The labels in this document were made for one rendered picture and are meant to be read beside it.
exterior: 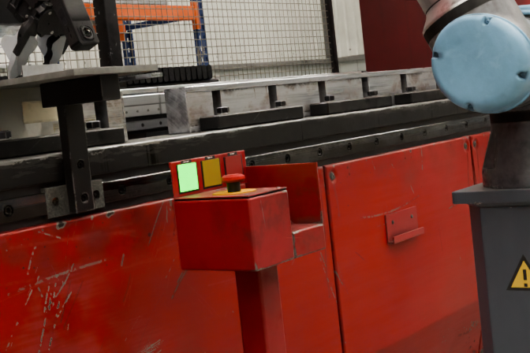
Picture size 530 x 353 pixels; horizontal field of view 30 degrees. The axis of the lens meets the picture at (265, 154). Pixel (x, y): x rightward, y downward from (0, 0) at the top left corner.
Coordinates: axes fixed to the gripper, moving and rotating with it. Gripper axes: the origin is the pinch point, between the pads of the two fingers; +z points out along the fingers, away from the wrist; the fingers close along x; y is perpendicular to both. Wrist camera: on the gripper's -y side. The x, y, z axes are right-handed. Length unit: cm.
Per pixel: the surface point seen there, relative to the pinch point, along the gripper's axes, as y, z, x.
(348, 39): 345, 234, -752
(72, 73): -16.2, -12.0, 8.7
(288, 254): -49, 3, -19
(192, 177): -28.1, 2.1, -14.9
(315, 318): -42, 38, -63
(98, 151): -14.6, 5.8, -6.3
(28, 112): -0.4, 7.5, -2.4
